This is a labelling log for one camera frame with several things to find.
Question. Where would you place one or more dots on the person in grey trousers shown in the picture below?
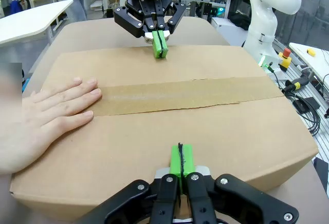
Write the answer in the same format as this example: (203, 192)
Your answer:
(74, 5)

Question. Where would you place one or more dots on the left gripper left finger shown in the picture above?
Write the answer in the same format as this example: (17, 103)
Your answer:
(164, 195)

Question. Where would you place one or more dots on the white cabinet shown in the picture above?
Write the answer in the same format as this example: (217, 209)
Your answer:
(226, 32)

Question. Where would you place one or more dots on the small yellow object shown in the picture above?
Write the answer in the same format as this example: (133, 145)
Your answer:
(311, 53)

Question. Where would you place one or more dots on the yellow emergency stop button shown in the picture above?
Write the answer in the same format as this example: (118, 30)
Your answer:
(285, 62)

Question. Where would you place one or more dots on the brown cardboard box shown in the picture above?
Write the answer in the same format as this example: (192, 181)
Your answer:
(180, 131)

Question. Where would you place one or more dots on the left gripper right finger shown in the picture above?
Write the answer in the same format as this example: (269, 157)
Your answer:
(200, 195)

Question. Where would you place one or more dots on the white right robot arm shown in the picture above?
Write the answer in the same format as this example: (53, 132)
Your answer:
(264, 8)

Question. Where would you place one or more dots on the flat black box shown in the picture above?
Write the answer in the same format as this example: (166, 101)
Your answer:
(308, 104)

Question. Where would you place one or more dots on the person's left hand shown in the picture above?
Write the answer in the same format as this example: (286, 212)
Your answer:
(38, 121)

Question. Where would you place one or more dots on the black bag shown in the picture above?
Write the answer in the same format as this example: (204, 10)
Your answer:
(240, 21)

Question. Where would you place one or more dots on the white side table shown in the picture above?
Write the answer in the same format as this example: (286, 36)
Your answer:
(316, 66)

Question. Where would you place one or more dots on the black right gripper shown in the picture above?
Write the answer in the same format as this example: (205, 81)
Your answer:
(149, 3)

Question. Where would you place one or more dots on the brown packing tape strip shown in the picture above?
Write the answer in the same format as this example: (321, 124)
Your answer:
(180, 95)

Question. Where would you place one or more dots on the blue bag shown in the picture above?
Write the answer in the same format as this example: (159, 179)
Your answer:
(16, 7)

